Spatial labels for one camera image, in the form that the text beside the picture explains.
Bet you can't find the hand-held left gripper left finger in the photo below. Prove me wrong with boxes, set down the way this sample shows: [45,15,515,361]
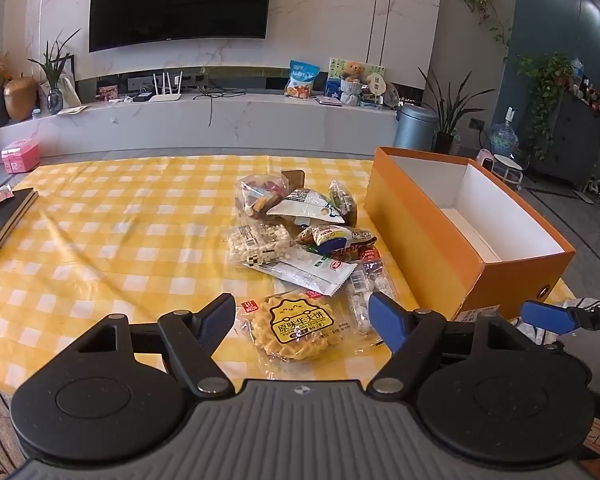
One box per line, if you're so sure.
[70,292,237,397]

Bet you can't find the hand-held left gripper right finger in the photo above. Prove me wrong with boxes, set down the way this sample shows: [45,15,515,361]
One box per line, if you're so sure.
[366,291,536,396]

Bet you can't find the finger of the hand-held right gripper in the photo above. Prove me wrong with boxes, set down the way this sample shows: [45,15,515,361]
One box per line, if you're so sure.
[522,300,600,335]

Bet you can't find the clear packet of white candy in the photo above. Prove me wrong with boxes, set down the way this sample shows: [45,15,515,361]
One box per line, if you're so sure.
[344,257,400,336]

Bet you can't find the red label packet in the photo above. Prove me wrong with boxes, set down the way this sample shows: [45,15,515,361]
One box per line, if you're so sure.
[330,242,382,264]

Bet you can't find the yellow waffle packet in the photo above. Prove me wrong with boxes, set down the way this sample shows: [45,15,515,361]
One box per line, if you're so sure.
[235,292,356,378]

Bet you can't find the puffed rice cracker packet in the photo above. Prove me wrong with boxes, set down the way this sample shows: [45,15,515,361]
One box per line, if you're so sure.
[225,222,293,268]

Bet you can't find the orange cardboard box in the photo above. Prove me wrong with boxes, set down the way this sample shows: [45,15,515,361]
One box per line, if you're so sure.
[364,146,577,323]

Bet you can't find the yellow red snack packet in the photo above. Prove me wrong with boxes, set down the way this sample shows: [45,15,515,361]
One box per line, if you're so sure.
[295,225,378,253]

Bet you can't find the clear packet dark brown snacks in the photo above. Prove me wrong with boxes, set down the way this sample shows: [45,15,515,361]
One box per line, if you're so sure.
[327,180,358,226]

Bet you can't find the clear bag of mixed candy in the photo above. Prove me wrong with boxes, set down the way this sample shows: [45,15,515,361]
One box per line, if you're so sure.
[235,174,293,221]

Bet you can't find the white grey snack packet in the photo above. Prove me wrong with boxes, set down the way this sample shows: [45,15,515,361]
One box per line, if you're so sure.
[267,187,346,226]

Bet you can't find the brown paper packet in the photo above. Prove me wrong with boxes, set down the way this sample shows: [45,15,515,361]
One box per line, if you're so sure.
[280,170,306,193]

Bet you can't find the yellow checked tablecloth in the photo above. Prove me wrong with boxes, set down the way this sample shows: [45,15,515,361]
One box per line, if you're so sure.
[0,154,573,396]

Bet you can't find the white round stool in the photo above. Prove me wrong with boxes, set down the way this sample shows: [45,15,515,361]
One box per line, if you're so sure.
[492,154,526,191]

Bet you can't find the grey cabinet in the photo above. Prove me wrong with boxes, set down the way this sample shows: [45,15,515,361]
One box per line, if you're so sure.
[535,91,600,186]

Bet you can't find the blue water bottle with pump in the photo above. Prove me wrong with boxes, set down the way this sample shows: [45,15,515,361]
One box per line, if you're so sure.
[489,107,520,157]

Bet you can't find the grey blue trash can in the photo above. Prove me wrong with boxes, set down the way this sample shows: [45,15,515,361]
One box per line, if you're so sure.
[393,102,440,151]

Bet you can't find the white marble television console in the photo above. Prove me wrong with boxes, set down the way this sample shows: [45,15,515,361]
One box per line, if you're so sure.
[0,91,401,158]

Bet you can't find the potted long leaf plant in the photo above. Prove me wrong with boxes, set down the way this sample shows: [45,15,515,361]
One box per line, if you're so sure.
[417,67,486,155]

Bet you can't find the white router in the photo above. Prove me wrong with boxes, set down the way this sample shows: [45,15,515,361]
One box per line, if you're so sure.
[147,71,183,103]

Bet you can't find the trailing pothos plant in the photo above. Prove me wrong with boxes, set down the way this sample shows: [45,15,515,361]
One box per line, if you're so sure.
[517,52,600,161]

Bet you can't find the dark hardcover book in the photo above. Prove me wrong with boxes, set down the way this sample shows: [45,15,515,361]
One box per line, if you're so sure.
[0,187,40,260]

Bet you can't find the teddy bear toy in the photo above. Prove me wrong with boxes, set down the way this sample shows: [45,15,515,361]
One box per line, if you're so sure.
[340,60,367,107]

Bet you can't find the blue snack bag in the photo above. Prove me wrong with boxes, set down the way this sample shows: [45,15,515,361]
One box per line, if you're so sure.
[286,60,321,101]

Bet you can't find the green greeting card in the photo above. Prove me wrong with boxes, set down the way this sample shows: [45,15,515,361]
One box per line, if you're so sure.
[327,57,387,102]

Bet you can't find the pink storage box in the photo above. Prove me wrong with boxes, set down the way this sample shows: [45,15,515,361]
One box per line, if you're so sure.
[0,141,41,175]

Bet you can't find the green plant in glass vase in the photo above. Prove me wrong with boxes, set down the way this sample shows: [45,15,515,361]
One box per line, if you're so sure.
[27,30,81,115]

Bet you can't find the brown round vase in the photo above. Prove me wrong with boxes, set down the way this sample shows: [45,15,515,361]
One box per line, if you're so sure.
[4,74,38,122]

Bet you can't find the hanging vine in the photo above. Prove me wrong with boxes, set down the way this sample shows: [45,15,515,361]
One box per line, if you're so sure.
[452,0,513,61]

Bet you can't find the black television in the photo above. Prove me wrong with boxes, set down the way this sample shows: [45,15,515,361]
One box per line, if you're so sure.
[88,0,270,53]

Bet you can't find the black cable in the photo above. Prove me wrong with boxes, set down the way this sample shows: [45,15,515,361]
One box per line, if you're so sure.
[197,85,248,128]

